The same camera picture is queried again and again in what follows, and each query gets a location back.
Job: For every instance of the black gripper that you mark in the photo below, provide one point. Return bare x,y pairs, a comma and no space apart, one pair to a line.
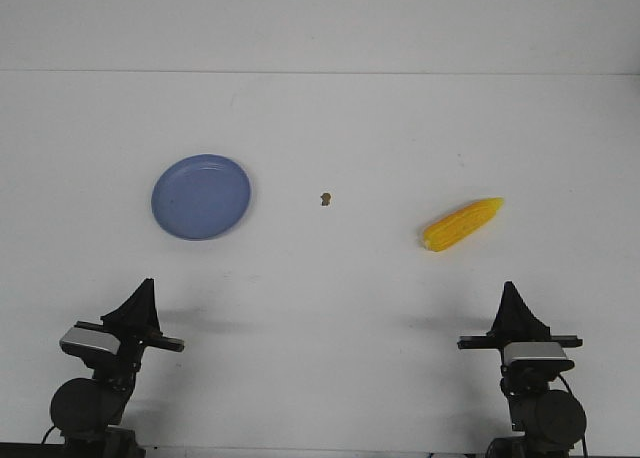
525,323
130,323

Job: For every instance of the yellow toy corn cob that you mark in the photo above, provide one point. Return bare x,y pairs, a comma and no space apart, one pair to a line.
458,225

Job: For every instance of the blue round plastic plate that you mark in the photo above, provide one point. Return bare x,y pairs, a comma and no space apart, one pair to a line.
201,197

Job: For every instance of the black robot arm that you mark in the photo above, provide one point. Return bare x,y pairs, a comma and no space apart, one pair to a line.
88,411
546,417

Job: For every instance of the small brown table stain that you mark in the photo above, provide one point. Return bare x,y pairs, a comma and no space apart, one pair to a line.
325,199

